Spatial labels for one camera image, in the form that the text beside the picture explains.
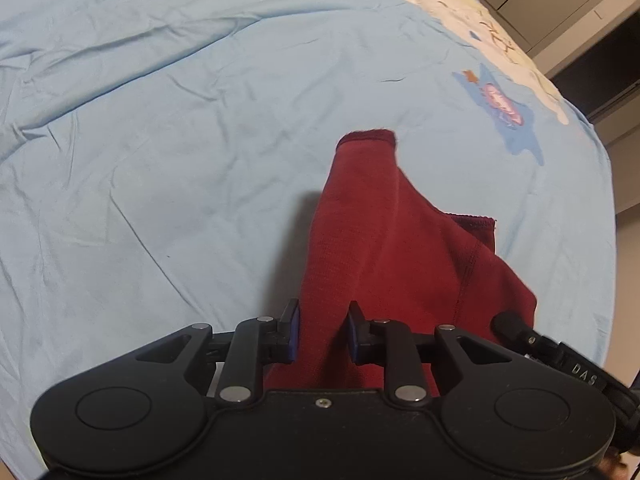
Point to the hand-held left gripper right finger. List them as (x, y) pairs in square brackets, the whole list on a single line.
[(353, 336)]

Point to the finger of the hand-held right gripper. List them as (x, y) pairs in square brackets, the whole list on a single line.
[(507, 325)]

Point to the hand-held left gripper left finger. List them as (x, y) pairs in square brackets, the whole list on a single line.
[(293, 334)]

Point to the dark red long-sleeve shirt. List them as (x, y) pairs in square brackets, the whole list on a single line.
[(380, 240)]

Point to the light blue printed blanket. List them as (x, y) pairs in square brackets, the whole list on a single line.
[(175, 135)]

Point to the dark doorway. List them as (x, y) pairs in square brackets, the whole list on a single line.
[(605, 75)]

